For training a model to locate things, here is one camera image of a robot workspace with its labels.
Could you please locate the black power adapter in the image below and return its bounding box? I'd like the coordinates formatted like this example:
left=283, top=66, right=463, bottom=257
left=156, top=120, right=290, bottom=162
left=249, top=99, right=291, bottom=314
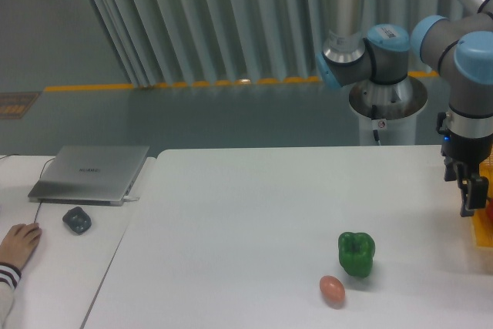
left=62, top=206, right=92, bottom=235

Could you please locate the red bell pepper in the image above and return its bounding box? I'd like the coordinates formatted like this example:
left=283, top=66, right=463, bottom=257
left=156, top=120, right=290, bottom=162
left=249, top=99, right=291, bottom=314
left=485, top=198, right=493, bottom=224

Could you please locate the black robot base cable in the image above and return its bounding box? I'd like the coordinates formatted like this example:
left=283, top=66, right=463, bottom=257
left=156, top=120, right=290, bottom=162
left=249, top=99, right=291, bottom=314
left=370, top=103, right=383, bottom=147

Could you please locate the person's bare hand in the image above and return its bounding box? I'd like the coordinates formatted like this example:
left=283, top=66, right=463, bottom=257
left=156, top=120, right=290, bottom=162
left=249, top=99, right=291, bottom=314
left=1, top=223, right=42, bottom=270

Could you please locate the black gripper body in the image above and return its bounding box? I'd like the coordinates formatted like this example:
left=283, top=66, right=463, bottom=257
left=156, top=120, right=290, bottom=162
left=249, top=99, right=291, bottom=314
left=436, top=111, right=491, bottom=182

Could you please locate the brown egg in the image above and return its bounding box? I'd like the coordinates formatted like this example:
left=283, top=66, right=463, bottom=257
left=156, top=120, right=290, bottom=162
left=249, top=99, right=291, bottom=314
left=319, top=275, right=345, bottom=304

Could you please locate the striped sleeve forearm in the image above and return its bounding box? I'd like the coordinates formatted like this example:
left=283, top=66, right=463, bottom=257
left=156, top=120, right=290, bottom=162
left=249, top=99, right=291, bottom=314
left=1, top=263, right=22, bottom=327

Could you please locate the green bell pepper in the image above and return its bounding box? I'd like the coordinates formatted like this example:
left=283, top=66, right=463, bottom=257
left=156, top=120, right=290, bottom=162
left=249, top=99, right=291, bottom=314
left=338, top=232, right=376, bottom=278

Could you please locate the yellow plastic basket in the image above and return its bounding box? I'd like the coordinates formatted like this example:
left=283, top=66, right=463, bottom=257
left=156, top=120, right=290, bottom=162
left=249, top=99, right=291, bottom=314
left=471, top=154, right=492, bottom=250

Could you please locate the black mouse cable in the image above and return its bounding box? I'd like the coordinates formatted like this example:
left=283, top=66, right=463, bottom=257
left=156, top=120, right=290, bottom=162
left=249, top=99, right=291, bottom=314
left=0, top=153, right=58, bottom=226

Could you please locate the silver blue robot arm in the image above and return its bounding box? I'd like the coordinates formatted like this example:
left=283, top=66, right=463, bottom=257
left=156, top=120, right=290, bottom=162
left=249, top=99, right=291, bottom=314
left=317, top=0, right=492, bottom=217

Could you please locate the silver laptop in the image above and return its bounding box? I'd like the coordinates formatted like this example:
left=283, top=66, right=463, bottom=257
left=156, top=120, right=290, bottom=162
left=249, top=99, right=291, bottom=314
left=28, top=146, right=149, bottom=206

